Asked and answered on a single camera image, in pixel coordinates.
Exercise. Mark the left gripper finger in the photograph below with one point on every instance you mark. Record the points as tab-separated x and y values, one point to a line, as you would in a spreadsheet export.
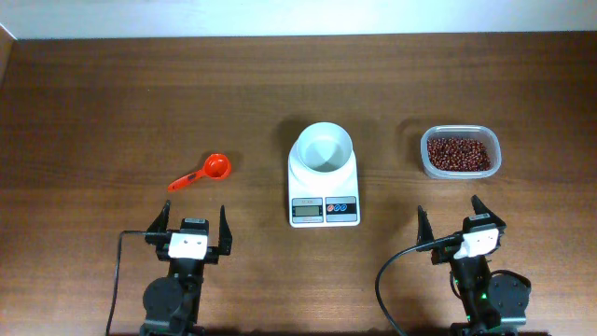
156	233
225	236

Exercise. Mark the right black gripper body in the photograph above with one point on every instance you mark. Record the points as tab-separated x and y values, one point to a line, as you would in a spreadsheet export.
441	255

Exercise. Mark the orange measuring scoop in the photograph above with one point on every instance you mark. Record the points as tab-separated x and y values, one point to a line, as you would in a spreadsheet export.
217	166

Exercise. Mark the white bowl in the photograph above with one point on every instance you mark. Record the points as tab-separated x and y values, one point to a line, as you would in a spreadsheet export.
324	147

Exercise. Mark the red beans in container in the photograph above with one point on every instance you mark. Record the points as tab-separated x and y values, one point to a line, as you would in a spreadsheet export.
456	154

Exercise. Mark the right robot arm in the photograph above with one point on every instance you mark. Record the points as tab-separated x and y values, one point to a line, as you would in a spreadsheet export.
494	301

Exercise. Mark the white digital kitchen scale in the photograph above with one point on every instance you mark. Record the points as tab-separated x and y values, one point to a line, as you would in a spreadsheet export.
318	200

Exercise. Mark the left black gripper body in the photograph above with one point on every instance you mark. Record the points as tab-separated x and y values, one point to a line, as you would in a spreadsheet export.
216	252

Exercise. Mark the clear plastic container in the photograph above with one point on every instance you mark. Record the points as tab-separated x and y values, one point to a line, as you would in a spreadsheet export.
480	133

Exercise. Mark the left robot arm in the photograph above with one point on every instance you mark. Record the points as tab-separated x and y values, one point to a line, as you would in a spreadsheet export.
172	302

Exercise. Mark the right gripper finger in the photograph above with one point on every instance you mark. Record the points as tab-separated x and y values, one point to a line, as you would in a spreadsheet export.
481	209
425	234

